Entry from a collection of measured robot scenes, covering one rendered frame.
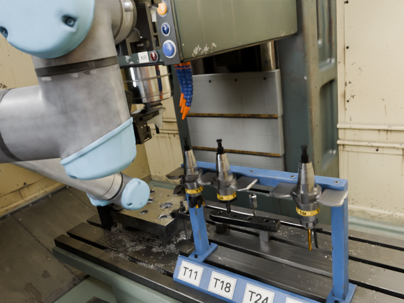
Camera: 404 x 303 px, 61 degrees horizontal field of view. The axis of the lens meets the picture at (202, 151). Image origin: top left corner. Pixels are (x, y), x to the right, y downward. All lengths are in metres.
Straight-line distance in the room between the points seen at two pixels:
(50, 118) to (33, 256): 1.52
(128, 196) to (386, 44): 1.21
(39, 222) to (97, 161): 1.65
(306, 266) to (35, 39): 0.96
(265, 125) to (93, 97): 1.14
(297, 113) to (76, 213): 1.27
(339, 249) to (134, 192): 0.50
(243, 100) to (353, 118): 0.55
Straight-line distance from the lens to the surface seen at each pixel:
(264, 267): 1.10
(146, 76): 1.04
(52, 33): 0.30
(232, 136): 1.51
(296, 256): 1.14
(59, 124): 0.33
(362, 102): 1.68
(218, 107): 1.49
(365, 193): 1.84
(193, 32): 0.78
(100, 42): 0.32
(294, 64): 1.35
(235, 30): 0.92
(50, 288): 1.72
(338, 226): 0.87
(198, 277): 1.04
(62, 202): 2.07
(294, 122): 1.40
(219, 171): 0.88
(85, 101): 0.32
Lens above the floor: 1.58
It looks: 19 degrees down
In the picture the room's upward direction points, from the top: 9 degrees counter-clockwise
